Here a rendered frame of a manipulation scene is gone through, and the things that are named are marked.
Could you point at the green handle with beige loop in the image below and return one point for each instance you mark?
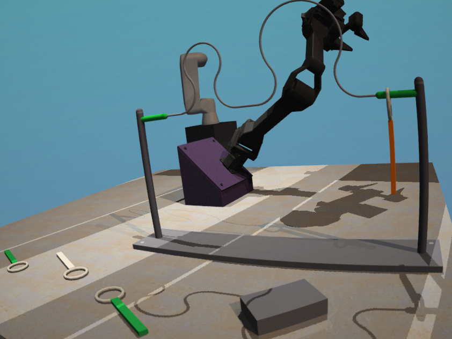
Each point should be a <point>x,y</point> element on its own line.
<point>133,321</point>
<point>14,262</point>

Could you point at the orange handle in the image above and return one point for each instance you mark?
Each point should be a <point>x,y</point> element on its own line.
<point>392,143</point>

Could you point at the beige ring with flat handle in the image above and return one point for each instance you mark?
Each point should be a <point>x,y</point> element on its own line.
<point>70,267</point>

